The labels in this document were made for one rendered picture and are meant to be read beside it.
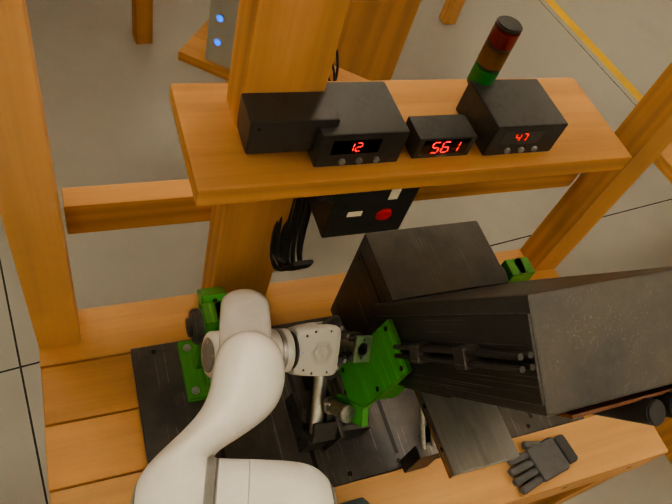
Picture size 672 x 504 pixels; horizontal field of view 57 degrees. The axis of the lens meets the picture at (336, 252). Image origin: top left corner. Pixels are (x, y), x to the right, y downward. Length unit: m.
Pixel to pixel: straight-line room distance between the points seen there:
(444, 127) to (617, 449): 1.04
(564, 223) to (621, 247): 1.88
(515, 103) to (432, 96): 0.17
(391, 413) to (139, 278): 1.46
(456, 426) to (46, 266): 0.88
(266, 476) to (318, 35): 0.63
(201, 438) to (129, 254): 2.11
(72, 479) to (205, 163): 0.76
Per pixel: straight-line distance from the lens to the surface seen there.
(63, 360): 1.58
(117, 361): 1.57
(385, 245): 1.39
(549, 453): 1.70
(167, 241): 2.84
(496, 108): 1.22
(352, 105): 1.08
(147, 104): 3.42
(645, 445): 1.91
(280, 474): 0.74
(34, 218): 1.20
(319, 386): 1.41
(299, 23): 0.97
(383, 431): 1.56
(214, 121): 1.10
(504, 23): 1.21
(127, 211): 1.34
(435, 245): 1.44
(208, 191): 1.00
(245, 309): 1.04
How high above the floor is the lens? 2.29
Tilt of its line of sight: 51 degrees down
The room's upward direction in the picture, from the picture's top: 22 degrees clockwise
